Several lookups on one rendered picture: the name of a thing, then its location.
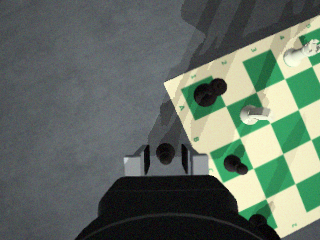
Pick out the green and cream chessboard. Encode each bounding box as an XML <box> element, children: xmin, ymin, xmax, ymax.
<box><xmin>164</xmin><ymin>15</ymin><xmax>320</xmax><ymax>238</ymax></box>

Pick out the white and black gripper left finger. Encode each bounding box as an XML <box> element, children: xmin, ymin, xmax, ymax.
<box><xmin>124</xmin><ymin>145</ymin><xmax>150</xmax><ymax>177</ymax></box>

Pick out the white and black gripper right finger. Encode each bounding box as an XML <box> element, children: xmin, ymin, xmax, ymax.
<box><xmin>181</xmin><ymin>144</ymin><xmax>209</xmax><ymax>175</ymax></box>

